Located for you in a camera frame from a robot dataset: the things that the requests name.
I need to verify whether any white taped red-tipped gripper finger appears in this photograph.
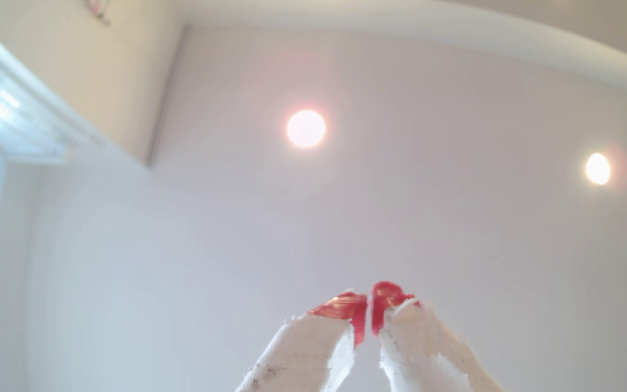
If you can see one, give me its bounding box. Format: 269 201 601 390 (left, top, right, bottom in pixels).
235 291 369 392
371 280 506 392

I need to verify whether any round ceiling light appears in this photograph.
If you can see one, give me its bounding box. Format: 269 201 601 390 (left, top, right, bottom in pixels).
286 110 327 149
585 152 612 186

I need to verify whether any white window blind rail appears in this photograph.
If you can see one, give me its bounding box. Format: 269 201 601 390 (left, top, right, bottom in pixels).
0 11 105 165

